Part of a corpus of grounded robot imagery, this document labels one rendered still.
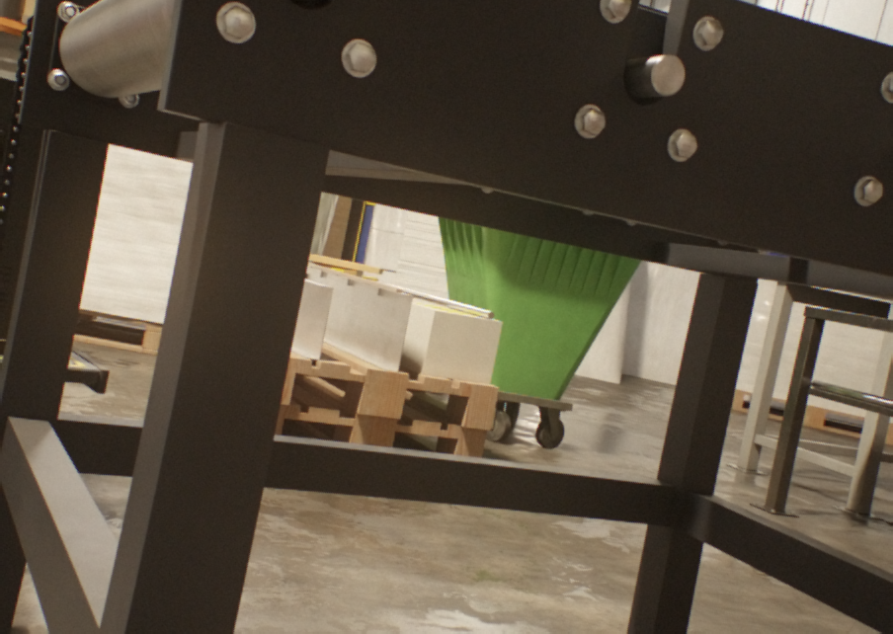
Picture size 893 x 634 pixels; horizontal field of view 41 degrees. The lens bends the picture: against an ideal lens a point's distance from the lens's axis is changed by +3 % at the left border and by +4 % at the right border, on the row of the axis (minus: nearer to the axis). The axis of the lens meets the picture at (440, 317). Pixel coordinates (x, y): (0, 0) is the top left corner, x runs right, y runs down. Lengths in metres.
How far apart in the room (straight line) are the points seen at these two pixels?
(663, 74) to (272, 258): 0.35
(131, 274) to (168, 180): 0.44
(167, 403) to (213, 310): 0.07
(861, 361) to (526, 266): 4.46
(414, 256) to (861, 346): 3.88
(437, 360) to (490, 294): 0.74
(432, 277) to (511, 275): 1.25
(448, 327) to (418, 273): 1.90
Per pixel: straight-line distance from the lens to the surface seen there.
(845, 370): 8.55
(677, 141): 1.00
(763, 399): 5.37
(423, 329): 3.76
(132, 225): 5.26
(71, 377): 2.42
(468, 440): 3.82
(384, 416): 3.65
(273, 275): 0.84
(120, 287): 5.25
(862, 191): 1.13
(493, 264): 4.39
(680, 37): 1.02
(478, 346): 3.81
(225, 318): 0.83
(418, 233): 5.62
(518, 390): 4.57
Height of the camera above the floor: 0.68
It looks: 3 degrees down
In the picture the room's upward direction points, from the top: 11 degrees clockwise
